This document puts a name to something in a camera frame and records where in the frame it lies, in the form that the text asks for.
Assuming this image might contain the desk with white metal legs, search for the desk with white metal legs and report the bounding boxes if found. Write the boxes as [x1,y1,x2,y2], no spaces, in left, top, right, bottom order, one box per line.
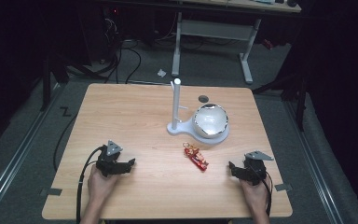
[96,0,302,85]

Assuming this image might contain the white stand with pole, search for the white stand with pole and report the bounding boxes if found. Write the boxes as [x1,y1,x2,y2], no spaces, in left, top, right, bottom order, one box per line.
[166,77,230,146]

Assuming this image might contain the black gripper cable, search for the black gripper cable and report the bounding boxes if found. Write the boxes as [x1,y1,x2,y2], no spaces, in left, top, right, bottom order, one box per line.
[76,146,104,224]
[255,169,273,217]

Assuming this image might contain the black computer tower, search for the black computer tower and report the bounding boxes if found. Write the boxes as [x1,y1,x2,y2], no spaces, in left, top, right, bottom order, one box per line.
[77,6,122,64]

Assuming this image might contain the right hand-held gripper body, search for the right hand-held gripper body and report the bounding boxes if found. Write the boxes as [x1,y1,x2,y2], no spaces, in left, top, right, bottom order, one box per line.
[242,150,275,187]

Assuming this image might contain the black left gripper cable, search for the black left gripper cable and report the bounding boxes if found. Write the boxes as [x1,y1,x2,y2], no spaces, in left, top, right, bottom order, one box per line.
[76,146,104,224]

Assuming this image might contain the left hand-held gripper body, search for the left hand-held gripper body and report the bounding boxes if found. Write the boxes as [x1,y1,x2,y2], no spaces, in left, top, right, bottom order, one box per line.
[95,140,124,178]

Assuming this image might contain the person's left hand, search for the person's left hand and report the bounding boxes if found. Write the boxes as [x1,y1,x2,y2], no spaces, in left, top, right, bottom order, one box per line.
[87,163,119,203]

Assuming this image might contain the person's right hand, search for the person's right hand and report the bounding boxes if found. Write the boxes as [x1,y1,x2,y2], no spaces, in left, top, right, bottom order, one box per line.
[239,175,272,216]

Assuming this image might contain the red snack packet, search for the red snack packet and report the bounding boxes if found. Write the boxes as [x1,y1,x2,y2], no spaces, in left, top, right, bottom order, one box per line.
[182,142,210,172]

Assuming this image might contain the white bowl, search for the white bowl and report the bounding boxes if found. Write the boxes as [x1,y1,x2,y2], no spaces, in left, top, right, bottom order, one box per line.
[192,103,229,139]

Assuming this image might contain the grey tape piece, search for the grey tape piece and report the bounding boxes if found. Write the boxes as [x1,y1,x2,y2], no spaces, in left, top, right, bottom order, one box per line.
[274,183,293,192]
[40,188,63,197]

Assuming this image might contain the metal floor rail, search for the metal floor rail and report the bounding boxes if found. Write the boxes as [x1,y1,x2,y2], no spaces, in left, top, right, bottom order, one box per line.
[0,82,63,224]
[283,101,346,224]

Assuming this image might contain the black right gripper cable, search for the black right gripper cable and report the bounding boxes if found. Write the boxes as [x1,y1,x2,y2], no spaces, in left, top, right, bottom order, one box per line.
[255,169,273,217]

